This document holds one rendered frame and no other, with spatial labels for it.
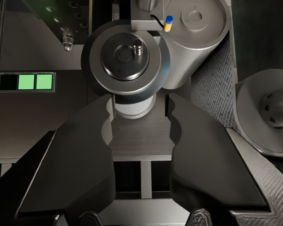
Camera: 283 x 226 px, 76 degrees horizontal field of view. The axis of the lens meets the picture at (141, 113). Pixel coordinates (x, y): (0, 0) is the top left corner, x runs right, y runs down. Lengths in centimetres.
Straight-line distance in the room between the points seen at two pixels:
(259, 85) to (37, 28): 213
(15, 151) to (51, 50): 153
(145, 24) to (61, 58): 180
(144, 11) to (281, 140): 30
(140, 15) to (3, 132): 60
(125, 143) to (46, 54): 165
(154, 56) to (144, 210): 50
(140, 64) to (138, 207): 49
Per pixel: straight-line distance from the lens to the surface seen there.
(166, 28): 26
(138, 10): 31
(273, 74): 38
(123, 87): 29
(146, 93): 29
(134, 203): 65
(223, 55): 38
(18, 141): 73
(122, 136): 61
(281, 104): 32
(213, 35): 36
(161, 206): 66
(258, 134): 35
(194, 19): 36
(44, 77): 71
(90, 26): 36
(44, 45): 217
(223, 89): 37
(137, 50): 28
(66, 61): 205
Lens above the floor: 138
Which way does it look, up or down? 7 degrees down
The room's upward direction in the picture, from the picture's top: 179 degrees clockwise
